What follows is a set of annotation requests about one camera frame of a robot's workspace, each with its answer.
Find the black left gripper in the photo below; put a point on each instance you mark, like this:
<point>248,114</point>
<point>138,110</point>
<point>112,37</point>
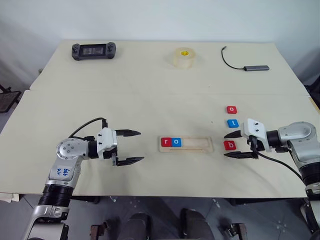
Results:
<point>115,157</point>

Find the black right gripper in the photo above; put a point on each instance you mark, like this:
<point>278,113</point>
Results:
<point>255,143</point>

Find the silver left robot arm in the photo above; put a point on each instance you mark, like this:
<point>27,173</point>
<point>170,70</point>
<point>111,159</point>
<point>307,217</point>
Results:
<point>67,150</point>

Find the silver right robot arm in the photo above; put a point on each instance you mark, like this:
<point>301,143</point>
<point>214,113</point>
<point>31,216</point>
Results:
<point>297,132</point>

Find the red letter b block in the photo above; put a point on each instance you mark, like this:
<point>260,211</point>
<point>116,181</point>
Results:
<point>230,145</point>

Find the blue letter t block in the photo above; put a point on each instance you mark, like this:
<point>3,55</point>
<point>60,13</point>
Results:
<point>233,123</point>

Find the red letter o block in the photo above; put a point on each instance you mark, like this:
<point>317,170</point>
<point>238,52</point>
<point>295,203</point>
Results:
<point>232,109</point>

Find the red letter r block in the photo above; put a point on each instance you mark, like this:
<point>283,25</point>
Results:
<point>166,142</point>

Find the wooden letter tray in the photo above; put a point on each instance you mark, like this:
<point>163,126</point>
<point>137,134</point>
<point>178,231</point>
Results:
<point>197,143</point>

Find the blue letter o block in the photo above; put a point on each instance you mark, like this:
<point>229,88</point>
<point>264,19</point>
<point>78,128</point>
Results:
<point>176,142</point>

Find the dark rounded shape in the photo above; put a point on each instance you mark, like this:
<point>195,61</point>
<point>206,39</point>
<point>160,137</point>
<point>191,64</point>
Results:
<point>137,226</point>
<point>196,225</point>

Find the grey USB hub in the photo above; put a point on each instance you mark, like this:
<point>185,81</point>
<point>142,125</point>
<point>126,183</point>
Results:
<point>256,68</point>

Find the dark equipment behind table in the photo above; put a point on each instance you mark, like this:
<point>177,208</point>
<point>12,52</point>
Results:
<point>313,92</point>

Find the clear tape roll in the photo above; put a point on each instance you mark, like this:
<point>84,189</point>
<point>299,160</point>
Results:
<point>184,58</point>

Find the black handheld game console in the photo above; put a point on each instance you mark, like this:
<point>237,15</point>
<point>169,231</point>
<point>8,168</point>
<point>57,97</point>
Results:
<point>93,51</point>

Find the beige board under table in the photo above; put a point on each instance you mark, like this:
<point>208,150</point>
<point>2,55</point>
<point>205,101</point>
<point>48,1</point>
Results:
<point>8,197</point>

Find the black metal stand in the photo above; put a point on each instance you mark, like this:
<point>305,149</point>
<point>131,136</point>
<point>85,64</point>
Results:
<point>7,98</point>

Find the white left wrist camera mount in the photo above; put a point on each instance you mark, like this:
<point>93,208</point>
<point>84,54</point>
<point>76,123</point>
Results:
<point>106,140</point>

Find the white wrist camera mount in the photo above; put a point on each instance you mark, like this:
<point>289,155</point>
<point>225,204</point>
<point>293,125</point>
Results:
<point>106,140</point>
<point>255,127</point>

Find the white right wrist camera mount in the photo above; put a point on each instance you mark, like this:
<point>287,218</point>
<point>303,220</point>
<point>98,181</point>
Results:
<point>255,127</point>

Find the brown caster bracket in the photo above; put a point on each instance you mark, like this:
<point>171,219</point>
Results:
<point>235,231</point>
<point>98,230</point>

